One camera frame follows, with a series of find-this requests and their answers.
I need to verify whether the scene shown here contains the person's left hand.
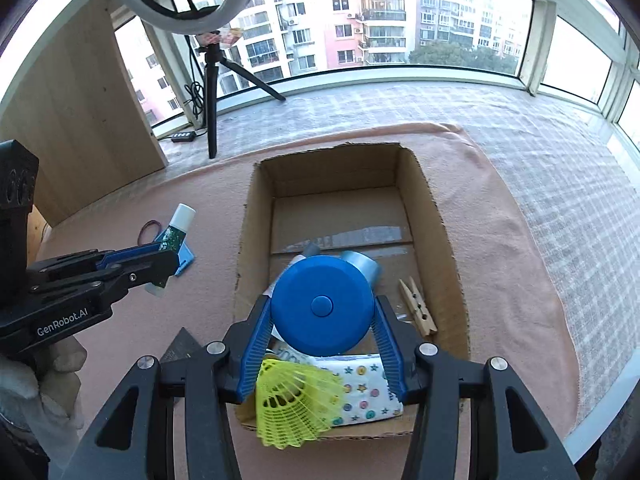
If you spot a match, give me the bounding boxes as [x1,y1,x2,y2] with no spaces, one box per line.
[0,335,88,461]

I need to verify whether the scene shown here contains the yellow plastic shuttlecock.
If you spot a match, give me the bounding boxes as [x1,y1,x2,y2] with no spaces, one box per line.
[256,357,346,450]

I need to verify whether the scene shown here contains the wooden cabinet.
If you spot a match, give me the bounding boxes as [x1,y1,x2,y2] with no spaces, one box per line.
[0,0,168,226]

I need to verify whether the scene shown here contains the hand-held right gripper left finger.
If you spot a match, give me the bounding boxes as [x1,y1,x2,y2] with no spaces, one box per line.
[60,294,273,480]

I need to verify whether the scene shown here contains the silver tape roll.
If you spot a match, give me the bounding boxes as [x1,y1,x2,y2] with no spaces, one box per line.
[340,250,383,286]

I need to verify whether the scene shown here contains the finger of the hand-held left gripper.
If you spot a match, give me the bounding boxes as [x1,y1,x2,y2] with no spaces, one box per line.
[29,249,181,311]
[29,241,169,282]

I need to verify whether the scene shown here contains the black tripod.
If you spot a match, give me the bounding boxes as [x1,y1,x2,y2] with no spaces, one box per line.
[192,42,287,160]

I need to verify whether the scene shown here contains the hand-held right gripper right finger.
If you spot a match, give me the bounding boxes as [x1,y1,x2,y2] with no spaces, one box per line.
[371,294,581,480]

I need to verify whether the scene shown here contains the black cable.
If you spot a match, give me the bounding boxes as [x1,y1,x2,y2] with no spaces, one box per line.
[170,0,208,133]

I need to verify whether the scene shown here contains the blue round tape measure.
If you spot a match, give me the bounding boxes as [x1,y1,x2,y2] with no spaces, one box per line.
[271,256,376,356]

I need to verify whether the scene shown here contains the wooden clothespin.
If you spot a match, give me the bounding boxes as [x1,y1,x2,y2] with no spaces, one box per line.
[398,276,438,337]

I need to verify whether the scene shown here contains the dark grey card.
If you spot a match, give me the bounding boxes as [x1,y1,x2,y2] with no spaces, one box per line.
[159,327,203,363]

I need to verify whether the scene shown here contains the cardboard box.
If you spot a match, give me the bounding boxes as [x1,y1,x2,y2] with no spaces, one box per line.
[232,142,472,443]

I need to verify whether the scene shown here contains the green lip balm tube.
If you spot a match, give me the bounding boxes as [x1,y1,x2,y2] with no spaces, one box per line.
[145,203,196,297]

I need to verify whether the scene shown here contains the star-printed tissue pack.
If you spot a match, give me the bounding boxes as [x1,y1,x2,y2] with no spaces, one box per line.
[310,353,405,428]

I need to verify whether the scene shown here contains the checkered sill cloth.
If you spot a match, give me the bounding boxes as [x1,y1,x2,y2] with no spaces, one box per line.
[160,80,640,426]

